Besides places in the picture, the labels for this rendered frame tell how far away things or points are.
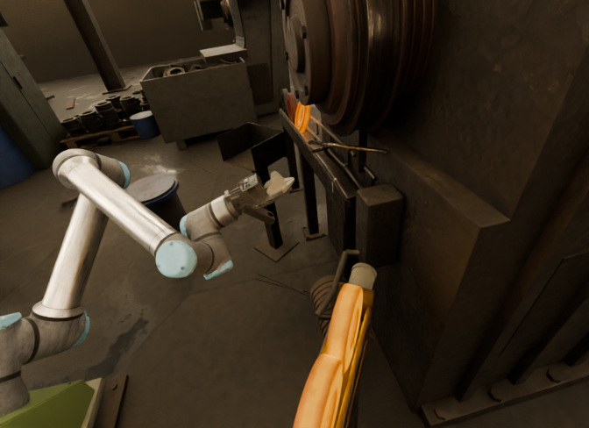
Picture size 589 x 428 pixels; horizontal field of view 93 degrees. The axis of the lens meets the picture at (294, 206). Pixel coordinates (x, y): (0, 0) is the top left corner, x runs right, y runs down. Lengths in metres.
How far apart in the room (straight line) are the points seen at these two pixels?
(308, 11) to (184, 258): 0.60
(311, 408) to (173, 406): 1.03
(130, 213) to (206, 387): 0.81
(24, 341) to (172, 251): 0.66
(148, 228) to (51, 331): 0.62
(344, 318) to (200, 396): 0.97
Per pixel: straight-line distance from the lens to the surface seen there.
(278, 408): 1.29
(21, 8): 12.01
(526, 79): 0.54
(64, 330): 1.34
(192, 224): 0.91
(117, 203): 0.92
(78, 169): 1.08
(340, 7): 0.65
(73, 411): 1.39
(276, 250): 1.72
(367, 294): 0.62
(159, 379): 1.50
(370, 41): 0.59
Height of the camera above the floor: 1.21
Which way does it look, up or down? 37 degrees down
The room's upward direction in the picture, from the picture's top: 9 degrees counter-clockwise
